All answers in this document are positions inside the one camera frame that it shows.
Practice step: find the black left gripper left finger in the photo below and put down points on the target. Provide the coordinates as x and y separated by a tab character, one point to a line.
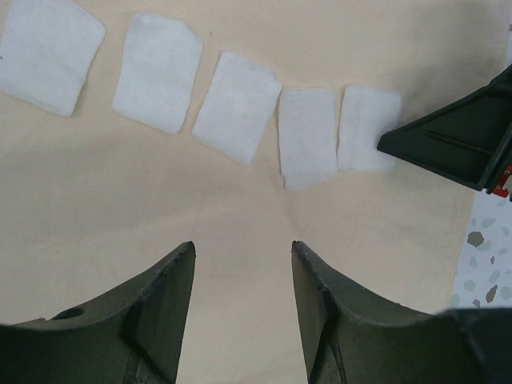
130	334

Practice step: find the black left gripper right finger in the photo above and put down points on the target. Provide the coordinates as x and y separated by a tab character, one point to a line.
350	334

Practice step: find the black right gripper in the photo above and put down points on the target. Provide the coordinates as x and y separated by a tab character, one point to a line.
468	141

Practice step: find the white gauze pad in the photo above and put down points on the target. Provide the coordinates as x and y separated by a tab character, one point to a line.
237	107
47	48
367	113
307	136
160	61

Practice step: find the beige cloth drape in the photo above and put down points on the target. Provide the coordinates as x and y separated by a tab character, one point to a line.
90	201

